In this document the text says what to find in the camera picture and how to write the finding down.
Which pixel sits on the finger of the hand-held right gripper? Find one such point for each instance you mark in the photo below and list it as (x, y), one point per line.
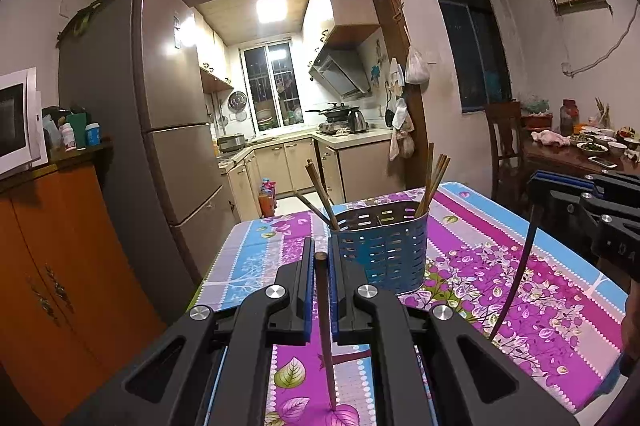
(610, 208)
(565, 180)

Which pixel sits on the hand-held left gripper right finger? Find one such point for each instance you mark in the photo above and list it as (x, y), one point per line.
(336, 296)

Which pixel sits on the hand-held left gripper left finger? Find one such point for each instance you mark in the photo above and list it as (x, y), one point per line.
(307, 296)

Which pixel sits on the dark brown chopstick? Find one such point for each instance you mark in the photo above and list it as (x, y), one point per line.
(307, 204)
(430, 171)
(317, 186)
(324, 188)
(523, 258)
(324, 306)

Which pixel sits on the blue perforated utensil holder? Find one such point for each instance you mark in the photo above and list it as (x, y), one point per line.
(385, 251)

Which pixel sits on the light wooden chopstick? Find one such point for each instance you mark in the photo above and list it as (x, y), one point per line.
(438, 178)
(434, 178)
(443, 173)

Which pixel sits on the person's right forearm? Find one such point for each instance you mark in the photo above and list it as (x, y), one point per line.
(631, 331)

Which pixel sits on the wooden dining table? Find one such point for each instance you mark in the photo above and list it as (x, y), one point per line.
(555, 159)

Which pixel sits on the white phone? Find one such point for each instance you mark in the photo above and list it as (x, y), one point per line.
(602, 162)

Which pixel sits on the group of food bowls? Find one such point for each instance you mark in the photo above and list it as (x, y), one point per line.
(592, 147)

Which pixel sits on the raw chicken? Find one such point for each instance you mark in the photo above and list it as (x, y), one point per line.
(550, 138)

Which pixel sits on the red glass jar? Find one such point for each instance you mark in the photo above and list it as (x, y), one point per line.
(569, 119)

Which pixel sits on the cup of chopsticks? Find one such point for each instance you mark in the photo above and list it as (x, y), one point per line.
(603, 114)

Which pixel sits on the wooden chair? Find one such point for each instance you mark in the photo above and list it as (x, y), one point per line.
(505, 131)

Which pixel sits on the red bottles on floor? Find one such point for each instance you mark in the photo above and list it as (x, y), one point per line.
(267, 201)

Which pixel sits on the floral striped tablecloth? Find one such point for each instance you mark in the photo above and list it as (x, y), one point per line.
(500, 286)

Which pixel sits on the dark window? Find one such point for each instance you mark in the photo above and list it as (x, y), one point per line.
(470, 41)

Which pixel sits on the hanging cloth bundle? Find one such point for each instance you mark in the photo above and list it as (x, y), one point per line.
(402, 126)

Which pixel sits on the steel pot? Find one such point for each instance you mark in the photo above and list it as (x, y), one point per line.
(231, 142)

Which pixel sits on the steel kettle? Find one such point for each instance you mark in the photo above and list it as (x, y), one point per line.
(357, 121)

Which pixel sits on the white hanging plastic bag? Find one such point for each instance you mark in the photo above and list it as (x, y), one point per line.
(417, 69)

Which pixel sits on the black wok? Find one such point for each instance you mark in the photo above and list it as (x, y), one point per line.
(332, 110)

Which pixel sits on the hanging metal strainer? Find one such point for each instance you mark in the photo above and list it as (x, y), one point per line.
(237, 104)

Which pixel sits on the kitchen window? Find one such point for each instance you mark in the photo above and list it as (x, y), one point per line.
(270, 86)

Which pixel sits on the steel range hood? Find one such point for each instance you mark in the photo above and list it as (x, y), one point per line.
(340, 74)

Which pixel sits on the orange wooden cabinet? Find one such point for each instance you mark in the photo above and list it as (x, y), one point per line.
(60, 281)

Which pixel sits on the grey refrigerator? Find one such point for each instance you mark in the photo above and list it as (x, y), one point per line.
(165, 81)

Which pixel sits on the green container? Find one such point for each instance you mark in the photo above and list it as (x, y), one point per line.
(77, 129)

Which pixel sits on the white bottle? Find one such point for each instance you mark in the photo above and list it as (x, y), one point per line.
(67, 137)

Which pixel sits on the ceiling light panel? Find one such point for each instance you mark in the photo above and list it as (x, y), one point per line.
(271, 10)

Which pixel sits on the clear plastic bag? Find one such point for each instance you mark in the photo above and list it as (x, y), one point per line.
(52, 129)

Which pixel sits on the white microwave oven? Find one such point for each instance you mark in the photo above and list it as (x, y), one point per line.
(15, 121)

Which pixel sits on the green yellow bundle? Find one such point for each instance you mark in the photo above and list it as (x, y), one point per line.
(95, 6)

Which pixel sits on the row of kitchen wall cabinets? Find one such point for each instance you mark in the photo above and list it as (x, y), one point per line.
(212, 56)

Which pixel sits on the kitchen wall cabinet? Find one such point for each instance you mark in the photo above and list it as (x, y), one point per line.
(342, 16)

